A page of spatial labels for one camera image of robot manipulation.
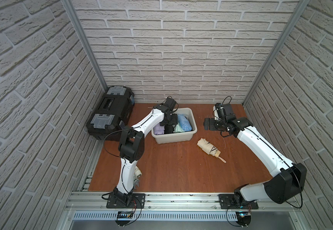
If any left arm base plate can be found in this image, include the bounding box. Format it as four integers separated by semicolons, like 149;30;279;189
106;192;146;209

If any mint green umbrella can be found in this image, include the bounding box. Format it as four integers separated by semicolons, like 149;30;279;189
173;124;185;133

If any lilac umbrella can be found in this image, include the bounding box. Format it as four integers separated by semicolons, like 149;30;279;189
153;124;165;135

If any left controller board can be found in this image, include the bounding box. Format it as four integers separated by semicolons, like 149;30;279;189
115;211;134;227

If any white pipe fitting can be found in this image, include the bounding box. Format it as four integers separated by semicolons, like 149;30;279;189
134;166;142;178

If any orange handled adjustable wrench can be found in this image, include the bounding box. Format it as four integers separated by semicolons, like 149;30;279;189
134;177;140;187

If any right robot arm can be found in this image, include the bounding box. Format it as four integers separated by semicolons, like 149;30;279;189
204;103;307;208

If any aluminium front rail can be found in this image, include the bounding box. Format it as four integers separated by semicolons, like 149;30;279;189
64;192;300;212

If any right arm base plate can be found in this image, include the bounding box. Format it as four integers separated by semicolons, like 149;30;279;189
218;193;259;210

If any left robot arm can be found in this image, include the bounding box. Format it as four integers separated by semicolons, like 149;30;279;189
113;96;177;203

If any black umbrella front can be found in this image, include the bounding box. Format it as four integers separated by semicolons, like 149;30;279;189
164;115;178;134

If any beige umbrella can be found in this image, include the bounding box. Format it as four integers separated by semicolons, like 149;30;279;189
197;138;227;163

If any right controller board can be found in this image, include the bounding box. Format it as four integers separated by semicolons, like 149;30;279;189
236;212;251;227

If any black plastic toolbox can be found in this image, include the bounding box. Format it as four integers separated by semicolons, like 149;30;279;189
86;86;135;141

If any light blue umbrella front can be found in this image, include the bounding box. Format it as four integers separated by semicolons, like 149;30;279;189
178;114;192;132

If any controller board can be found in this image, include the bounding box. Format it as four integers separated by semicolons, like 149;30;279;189
115;211;134;227
236;212;251;227

